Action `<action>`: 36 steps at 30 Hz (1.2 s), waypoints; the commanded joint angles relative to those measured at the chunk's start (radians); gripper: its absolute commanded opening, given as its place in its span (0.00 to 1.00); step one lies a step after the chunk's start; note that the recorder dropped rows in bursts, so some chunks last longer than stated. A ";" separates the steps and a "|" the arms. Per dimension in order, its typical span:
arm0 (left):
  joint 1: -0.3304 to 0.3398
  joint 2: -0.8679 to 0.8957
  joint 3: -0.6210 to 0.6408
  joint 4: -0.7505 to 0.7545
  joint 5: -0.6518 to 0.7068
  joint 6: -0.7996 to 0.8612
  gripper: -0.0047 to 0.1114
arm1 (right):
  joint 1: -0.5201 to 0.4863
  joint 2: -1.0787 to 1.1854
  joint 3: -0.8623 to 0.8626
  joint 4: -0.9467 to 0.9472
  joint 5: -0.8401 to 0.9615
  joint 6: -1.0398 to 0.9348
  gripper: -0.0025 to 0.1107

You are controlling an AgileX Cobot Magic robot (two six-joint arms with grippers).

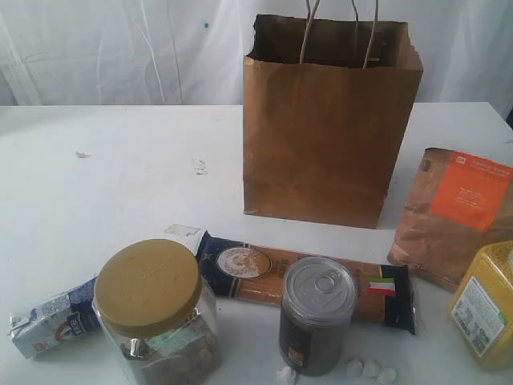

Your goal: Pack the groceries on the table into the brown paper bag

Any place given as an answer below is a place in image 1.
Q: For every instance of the dark can with pull-tab lid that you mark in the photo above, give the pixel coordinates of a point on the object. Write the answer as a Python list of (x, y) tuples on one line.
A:
[(318, 301)]

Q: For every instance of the yellow grain plastic jar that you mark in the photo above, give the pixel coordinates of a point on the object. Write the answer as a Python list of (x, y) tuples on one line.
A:
[(481, 307)]

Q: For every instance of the large brown paper shopping bag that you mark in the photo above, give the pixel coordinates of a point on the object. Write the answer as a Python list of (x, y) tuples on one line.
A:
[(326, 105)]

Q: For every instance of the clear tape piece on table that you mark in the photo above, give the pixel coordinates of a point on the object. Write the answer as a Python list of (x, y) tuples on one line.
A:
[(181, 230)]

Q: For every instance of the clear jar with gold lid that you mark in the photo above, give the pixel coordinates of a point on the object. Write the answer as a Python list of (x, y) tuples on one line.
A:
[(158, 314)]

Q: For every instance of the spaghetti packet dark blue ends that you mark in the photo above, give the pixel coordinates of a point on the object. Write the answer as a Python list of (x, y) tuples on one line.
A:
[(235, 269)]

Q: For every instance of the kraft pouch with orange label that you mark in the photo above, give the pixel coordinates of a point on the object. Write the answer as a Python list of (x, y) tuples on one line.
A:
[(457, 204)]

